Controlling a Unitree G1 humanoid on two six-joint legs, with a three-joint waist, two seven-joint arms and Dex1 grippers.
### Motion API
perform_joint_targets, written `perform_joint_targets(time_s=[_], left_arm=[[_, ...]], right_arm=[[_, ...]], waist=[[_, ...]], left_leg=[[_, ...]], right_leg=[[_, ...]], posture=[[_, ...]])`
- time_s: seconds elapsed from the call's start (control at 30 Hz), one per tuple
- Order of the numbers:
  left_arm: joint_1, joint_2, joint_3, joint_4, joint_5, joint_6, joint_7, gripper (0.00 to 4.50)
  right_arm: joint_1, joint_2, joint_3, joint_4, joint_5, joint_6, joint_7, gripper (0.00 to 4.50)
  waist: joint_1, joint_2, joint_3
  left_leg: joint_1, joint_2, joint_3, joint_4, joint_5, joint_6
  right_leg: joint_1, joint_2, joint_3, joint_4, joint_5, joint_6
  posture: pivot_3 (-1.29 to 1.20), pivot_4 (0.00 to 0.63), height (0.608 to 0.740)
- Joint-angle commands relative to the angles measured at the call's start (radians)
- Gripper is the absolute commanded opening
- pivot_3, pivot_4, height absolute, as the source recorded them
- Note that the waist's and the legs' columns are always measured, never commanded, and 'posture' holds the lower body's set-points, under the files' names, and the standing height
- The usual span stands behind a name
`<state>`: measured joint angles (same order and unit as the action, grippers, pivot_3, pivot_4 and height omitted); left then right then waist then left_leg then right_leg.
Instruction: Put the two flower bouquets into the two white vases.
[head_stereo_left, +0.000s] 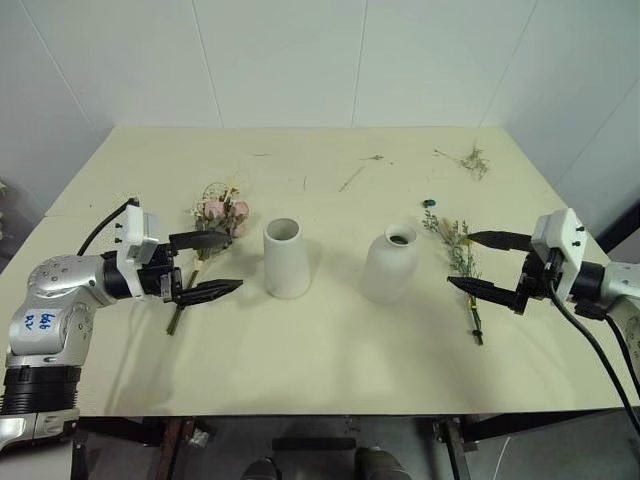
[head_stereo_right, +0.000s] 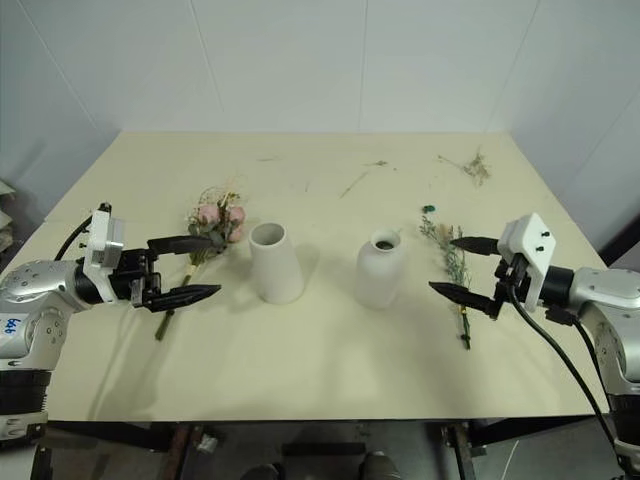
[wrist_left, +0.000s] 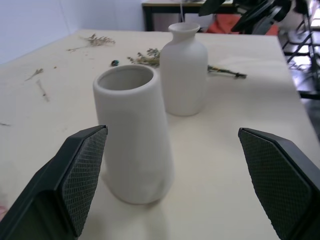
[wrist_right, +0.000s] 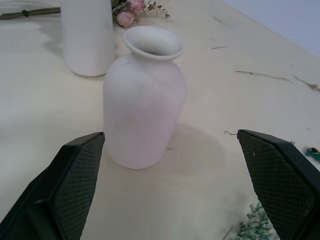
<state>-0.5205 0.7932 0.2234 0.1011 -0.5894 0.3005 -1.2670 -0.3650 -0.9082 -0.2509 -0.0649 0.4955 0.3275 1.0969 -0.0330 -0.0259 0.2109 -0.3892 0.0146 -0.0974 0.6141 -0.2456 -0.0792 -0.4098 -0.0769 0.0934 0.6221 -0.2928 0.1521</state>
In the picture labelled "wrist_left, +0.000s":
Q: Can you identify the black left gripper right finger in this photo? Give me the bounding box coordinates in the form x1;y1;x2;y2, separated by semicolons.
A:
238;127;320;240

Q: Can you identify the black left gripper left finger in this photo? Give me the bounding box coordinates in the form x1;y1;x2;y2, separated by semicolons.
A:
0;125;109;240

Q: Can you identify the white conical ceramic vase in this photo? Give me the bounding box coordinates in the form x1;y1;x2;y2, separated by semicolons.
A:
93;64;175;205

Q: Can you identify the white bottle-shaped ceramic vase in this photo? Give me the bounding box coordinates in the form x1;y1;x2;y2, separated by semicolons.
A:
159;22;209;117

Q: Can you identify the small dried twig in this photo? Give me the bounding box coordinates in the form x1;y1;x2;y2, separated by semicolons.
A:
36;79;50;102
24;68;44;82

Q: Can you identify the black metal rack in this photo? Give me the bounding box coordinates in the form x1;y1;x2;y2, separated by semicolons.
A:
282;0;320;100

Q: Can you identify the dried brown flower sprig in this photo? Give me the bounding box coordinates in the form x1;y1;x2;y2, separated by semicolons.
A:
66;33;116;52

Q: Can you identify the dried flower sprig with yellow stem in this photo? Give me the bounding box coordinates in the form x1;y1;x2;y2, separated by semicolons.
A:
126;48;248;79

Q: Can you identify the black office chair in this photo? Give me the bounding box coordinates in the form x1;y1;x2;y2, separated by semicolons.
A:
231;0;291;36

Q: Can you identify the orange red bag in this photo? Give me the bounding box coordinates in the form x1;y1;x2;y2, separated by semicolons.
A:
205;13;278;36

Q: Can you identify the black framed side table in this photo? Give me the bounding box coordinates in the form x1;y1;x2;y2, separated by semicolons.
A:
141;0;242;32

